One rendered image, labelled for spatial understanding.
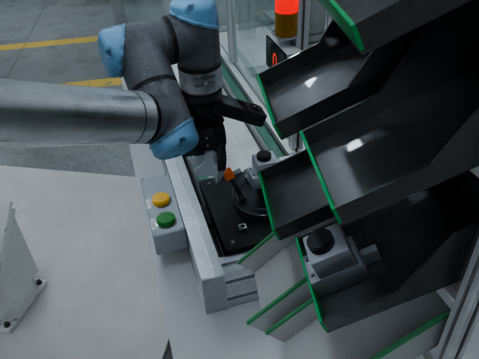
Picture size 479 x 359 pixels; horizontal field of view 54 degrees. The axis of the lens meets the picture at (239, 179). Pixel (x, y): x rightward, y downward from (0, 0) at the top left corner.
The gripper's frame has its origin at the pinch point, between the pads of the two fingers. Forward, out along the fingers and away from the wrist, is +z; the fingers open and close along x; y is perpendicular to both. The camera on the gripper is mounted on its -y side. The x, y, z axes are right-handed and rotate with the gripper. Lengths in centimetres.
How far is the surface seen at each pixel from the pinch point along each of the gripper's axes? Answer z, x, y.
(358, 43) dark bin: -45, 48, 0
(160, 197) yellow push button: 9.0, -8.4, 12.1
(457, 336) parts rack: -14, 53, -12
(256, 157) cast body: -2.3, -0.5, -7.9
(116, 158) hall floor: 106, -177, 26
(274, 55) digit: -15.1, -19.4, -18.5
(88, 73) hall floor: 106, -310, 38
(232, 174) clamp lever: -0.6, 0.9, -2.4
